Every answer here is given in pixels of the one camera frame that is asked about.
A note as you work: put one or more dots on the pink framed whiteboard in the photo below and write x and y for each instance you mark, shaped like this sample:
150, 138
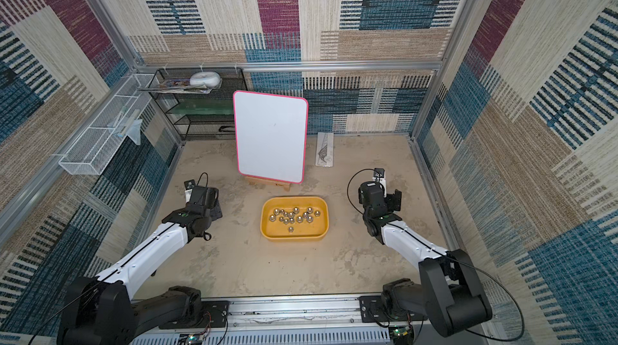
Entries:
271, 135

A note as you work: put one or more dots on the white round device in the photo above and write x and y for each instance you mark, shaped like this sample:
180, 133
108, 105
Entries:
206, 79

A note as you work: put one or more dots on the white wire wall basket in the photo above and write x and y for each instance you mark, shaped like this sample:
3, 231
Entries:
118, 119

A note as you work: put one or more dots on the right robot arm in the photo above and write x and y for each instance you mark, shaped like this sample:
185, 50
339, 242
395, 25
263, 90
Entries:
450, 294

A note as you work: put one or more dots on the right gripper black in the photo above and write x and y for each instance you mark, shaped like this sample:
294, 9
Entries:
393, 201

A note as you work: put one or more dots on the wooden whiteboard stand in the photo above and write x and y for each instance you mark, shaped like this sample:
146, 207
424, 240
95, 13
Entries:
261, 182

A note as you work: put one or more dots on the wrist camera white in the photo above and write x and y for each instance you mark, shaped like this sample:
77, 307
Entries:
188, 187
379, 177

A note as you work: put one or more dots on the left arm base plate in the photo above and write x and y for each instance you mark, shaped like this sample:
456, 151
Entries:
213, 314

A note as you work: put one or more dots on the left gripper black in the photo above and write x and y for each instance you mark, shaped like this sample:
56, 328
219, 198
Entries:
216, 211

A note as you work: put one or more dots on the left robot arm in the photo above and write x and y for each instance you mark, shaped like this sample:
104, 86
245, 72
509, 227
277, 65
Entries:
101, 309

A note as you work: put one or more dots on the black wire shelf rack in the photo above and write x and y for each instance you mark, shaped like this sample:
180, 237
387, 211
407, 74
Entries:
200, 116

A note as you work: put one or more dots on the aluminium front rail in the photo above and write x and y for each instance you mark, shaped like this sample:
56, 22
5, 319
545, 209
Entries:
307, 319

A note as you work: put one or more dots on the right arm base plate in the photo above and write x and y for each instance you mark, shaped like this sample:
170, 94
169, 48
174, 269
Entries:
373, 310

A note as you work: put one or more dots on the yellow plastic storage box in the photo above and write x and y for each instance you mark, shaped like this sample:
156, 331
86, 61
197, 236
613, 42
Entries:
277, 231

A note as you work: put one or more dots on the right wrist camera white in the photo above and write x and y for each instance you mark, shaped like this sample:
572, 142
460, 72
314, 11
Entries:
379, 177

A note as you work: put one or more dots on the white printed packet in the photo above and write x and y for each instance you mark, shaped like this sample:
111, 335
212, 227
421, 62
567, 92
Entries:
324, 150

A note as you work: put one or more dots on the magazine on shelf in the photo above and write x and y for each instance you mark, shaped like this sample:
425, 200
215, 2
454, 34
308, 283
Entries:
180, 86

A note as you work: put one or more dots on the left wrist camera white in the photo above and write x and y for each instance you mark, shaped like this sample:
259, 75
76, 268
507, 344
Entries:
188, 187

